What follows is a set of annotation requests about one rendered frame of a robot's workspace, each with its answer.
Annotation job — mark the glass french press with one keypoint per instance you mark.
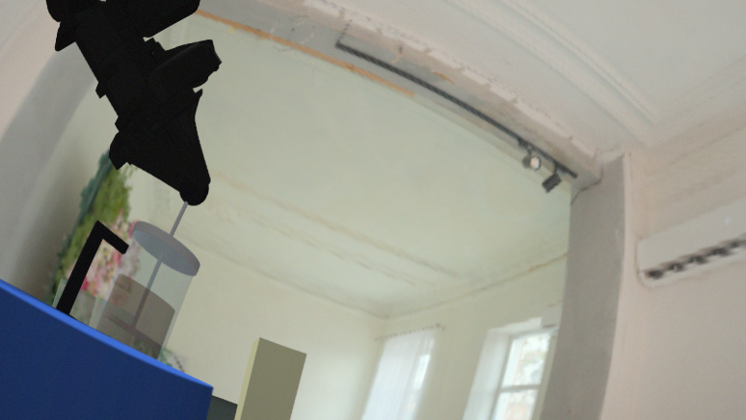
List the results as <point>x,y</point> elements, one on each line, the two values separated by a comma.
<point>150,283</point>

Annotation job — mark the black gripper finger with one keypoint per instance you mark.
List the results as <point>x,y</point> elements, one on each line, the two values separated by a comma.
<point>149,160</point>
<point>175,137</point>

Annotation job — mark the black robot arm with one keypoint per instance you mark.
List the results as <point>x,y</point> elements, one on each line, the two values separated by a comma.
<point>98,27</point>

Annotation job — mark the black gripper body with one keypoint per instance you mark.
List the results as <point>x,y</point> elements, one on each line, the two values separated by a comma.
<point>142,92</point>

